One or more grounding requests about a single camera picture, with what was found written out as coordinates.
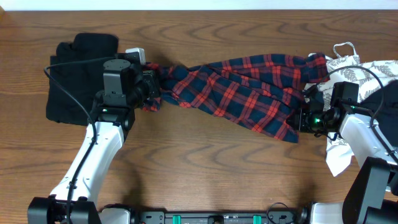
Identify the red navy plaid shirt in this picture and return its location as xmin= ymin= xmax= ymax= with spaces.
xmin=144 ymin=53 xmax=328 ymax=143

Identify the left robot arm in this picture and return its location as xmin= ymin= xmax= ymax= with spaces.
xmin=27 ymin=54 xmax=160 ymax=223

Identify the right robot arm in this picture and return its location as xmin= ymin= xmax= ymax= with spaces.
xmin=287 ymin=82 xmax=397 ymax=224

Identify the white fern print cloth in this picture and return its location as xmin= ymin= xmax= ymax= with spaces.
xmin=317 ymin=42 xmax=397 ymax=177

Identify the dark navy garment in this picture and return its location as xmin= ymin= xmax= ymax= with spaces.
xmin=360 ymin=80 xmax=398 ymax=147

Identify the black folded garment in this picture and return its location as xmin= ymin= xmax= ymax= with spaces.
xmin=46 ymin=33 xmax=119 ymax=126

